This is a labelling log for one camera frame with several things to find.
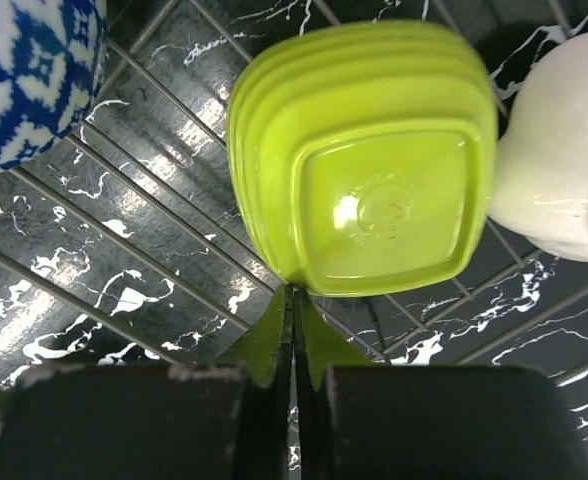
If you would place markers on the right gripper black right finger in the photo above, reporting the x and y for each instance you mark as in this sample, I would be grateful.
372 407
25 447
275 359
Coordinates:
363 420

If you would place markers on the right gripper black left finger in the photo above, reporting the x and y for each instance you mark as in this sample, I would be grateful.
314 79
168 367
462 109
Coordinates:
226 420

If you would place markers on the yellow floral scalloped bowl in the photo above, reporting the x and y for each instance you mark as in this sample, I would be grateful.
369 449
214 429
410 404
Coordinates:
541 170

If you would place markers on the blue white zigzag bowl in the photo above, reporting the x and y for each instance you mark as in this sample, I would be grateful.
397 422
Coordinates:
52 56

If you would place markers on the grey wire dish rack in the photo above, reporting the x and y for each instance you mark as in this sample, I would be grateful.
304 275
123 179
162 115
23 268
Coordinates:
135 214

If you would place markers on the white bowl dark blue outside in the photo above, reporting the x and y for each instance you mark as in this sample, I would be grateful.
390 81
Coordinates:
362 156

